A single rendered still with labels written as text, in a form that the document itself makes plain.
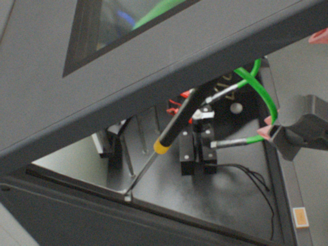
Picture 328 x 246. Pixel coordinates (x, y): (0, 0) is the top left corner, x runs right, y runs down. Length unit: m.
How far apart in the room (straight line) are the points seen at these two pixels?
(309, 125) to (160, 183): 0.66
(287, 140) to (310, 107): 0.14
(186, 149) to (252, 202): 0.25
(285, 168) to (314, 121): 0.48
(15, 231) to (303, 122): 0.51
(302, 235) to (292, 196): 0.10
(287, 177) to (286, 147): 0.35
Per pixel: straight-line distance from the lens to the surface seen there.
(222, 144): 0.92
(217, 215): 1.18
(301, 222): 1.05
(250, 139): 0.88
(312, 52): 2.87
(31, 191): 0.61
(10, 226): 0.74
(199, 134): 1.06
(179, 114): 0.47
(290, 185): 1.11
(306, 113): 0.64
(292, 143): 0.77
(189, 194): 1.20
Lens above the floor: 1.90
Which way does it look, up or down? 53 degrees down
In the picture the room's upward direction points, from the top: 7 degrees counter-clockwise
